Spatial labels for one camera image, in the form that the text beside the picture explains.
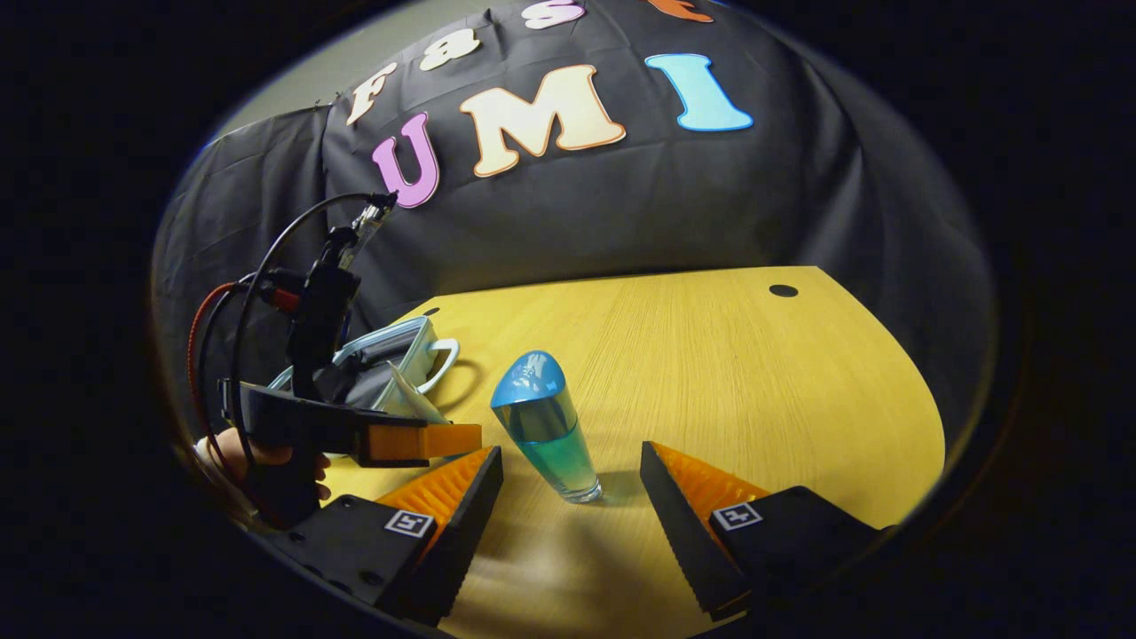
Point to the black backdrop cloth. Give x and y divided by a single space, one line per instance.
621 204

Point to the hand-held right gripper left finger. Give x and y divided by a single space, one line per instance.
466 524

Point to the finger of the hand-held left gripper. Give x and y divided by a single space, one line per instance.
435 441

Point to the blue skin care bottle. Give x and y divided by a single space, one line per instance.
546 426

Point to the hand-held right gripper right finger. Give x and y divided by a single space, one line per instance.
679 524

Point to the white skin care tube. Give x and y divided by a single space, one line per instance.
415 399

